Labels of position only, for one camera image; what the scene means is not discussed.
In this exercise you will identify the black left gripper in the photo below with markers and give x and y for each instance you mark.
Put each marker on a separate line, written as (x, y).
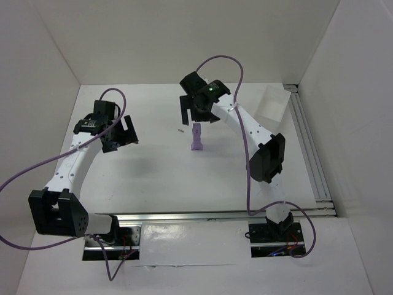
(121, 135)

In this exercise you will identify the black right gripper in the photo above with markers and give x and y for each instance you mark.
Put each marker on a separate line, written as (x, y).
(190, 102)

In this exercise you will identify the white perforated metal bin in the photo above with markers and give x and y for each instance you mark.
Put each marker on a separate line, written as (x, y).
(272, 104)

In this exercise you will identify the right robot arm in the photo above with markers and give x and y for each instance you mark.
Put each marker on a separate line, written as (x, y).
(264, 150)

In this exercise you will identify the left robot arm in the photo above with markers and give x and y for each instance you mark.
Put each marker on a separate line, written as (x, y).
(56, 209)

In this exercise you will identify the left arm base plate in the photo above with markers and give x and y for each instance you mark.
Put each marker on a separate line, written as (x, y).
(124, 244)

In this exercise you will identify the aluminium rail front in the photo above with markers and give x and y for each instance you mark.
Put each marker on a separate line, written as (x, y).
(211, 216)

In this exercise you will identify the aluminium rail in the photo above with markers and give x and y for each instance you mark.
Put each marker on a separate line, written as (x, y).
(324, 202)
(211, 216)

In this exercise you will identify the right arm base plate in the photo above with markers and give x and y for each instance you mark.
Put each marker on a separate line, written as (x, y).
(266, 244)

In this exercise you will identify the aluminium rail right side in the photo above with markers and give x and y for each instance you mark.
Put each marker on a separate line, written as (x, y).
(324, 202)

